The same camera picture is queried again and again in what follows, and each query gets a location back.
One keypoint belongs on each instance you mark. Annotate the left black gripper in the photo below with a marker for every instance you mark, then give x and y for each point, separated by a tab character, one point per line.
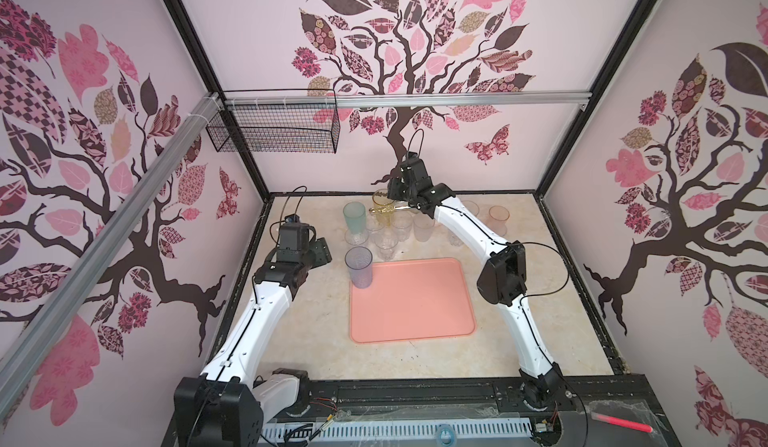
320	248

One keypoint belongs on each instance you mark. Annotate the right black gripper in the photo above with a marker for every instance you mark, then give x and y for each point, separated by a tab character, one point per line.
394	186

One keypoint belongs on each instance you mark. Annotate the yellow amber glass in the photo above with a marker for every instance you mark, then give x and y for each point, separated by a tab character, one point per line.
383	207

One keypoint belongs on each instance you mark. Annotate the blue tall cup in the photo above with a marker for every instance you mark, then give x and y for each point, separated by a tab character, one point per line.
359	263

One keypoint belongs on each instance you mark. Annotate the green tall cup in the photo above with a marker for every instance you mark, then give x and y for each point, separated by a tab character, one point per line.
355	215

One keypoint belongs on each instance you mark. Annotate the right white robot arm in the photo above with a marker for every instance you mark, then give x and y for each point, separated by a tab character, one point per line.
502	279

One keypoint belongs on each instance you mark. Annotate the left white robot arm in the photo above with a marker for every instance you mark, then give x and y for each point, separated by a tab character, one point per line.
227	404

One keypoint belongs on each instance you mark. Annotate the pink tray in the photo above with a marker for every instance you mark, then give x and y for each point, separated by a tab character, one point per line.
411	300

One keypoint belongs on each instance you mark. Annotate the clear glass front left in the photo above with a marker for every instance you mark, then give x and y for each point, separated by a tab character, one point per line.
357	238

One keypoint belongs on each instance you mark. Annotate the clear glass front centre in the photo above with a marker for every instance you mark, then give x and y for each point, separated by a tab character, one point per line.
386	241

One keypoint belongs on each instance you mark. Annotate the pink transparent cup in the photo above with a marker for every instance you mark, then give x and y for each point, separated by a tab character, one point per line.
498	215

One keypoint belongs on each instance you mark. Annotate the pink marker pen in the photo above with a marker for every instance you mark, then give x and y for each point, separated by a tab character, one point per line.
623	423

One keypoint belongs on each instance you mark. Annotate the aluminium rail back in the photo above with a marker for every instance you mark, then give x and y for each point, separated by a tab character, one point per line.
418	100

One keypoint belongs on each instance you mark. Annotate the aluminium rail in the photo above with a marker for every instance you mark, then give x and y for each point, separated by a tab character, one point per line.
20	363
418	100

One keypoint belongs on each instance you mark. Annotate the black wire basket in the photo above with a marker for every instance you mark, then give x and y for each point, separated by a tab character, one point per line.
286	120

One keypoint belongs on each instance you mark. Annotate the white slotted cable duct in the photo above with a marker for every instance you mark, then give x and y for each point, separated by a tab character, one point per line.
443	432

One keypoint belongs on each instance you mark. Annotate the aluminium rail left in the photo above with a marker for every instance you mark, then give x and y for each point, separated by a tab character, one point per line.
20	363

